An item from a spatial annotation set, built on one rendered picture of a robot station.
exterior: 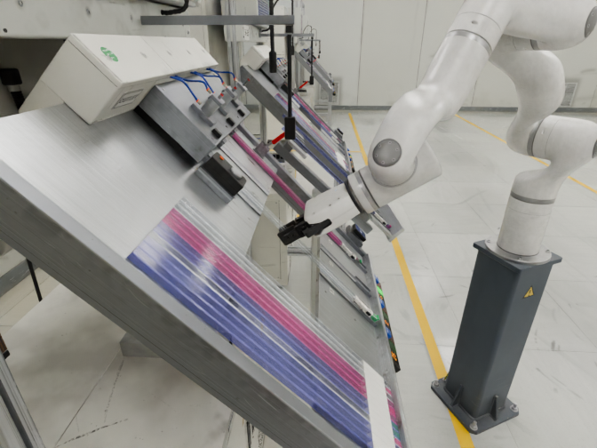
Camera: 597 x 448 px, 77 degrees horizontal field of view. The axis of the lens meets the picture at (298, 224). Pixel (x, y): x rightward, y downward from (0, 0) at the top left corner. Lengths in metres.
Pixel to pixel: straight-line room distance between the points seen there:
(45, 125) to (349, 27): 8.02
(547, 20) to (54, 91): 0.83
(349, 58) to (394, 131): 7.79
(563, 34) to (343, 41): 7.58
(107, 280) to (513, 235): 1.15
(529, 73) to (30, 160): 0.97
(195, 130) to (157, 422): 0.58
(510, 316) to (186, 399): 1.02
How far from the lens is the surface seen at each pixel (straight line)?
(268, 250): 2.05
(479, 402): 1.67
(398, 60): 8.54
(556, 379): 2.07
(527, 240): 1.33
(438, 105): 0.68
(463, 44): 0.78
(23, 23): 0.57
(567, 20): 0.93
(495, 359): 1.53
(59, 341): 1.17
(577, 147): 1.22
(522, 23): 0.90
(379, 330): 0.89
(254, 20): 0.77
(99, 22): 0.70
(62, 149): 0.53
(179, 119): 0.68
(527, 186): 1.27
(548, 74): 1.07
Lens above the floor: 1.30
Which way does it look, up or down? 26 degrees down
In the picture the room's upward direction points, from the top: straight up
